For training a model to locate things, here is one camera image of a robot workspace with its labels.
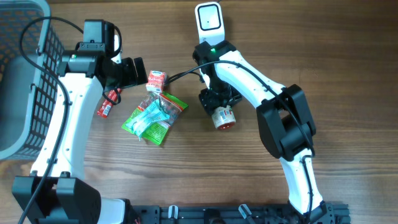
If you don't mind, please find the green lid jar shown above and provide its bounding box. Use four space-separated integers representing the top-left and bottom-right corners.
211 105 236 130

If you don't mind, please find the red tissue pack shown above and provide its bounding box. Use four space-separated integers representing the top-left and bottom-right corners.
146 70 167 93

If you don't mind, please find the mint green wipes pack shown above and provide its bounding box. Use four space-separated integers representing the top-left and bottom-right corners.
130 98 170 139

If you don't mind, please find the red snack bar wrapper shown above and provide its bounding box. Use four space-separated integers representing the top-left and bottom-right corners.
97 88 122 118

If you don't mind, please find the green candy bag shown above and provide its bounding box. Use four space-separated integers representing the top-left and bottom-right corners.
121 92 188 146

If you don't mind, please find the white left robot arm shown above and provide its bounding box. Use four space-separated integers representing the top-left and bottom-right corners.
12 19 148 223

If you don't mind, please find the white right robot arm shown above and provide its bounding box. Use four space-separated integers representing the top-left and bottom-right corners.
192 40 323 218

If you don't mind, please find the white barcode scanner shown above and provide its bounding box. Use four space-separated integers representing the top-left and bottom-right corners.
195 2 225 45

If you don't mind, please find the grey mesh shopping basket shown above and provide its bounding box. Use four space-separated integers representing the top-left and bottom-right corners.
1 1 64 160

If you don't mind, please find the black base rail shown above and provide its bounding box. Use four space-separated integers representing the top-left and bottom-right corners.
128 202 351 224

